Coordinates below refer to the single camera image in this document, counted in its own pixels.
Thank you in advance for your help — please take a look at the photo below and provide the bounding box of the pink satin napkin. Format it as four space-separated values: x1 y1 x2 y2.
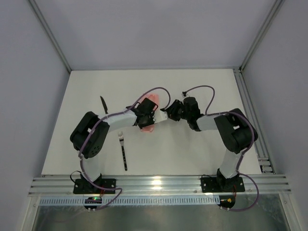
139 93 159 133

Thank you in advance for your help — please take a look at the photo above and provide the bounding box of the grey slotted cable duct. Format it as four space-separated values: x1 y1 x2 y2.
39 194 219 206

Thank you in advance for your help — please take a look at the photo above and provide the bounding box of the aluminium rail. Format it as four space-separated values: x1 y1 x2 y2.
28 174 291 196
233 68 276 174

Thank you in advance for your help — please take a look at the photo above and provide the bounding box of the corner frame post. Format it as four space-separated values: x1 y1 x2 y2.
239 0 285 72
27 0 72 74

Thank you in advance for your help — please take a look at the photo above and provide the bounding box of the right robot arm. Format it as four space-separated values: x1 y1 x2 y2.
162 97 258 190

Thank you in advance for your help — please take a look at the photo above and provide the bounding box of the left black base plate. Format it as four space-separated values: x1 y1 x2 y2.
73 178 116 194

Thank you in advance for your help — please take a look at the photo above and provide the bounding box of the right controller board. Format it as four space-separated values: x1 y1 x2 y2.
218 195 236 210

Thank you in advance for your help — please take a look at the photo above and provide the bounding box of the right corner frame post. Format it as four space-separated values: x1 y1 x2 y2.
239 0 285 72

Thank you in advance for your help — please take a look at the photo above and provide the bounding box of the right side aluminium rail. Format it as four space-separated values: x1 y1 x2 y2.
233 68 276 174

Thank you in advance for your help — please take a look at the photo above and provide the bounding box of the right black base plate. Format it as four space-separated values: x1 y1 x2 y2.
200 175 245 193

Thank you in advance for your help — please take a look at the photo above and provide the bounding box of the aluminium front rail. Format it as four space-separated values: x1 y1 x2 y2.
28 174 291 196

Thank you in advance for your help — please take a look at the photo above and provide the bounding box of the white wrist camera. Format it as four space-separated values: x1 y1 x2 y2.
153 109 168 124
182 92 190 99

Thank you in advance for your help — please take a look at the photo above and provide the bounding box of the left controller board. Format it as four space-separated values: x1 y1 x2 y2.
84 196 102 210

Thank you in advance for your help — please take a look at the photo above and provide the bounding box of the silver fork black handle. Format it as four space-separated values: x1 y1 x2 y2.
118 131 128 171

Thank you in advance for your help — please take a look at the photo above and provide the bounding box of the controller board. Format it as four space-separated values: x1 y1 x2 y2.
84 196 102 210
218 195 236 210

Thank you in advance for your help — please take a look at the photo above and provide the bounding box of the black knife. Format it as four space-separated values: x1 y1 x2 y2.
100 96 108 115

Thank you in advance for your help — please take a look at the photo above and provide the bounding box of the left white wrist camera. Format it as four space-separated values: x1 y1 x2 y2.
153 109 168 124

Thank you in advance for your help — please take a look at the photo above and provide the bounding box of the left corner frame post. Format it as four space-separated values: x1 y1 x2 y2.
27 0 72 74

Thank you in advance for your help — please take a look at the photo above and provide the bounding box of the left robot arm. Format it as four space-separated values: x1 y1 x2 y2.
70 94 159 185

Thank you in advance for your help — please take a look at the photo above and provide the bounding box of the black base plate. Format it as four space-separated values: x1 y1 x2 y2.
73 178 116 194
200 175 245 193

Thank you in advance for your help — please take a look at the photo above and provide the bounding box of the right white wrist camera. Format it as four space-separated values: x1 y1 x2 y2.
182 92 190 99

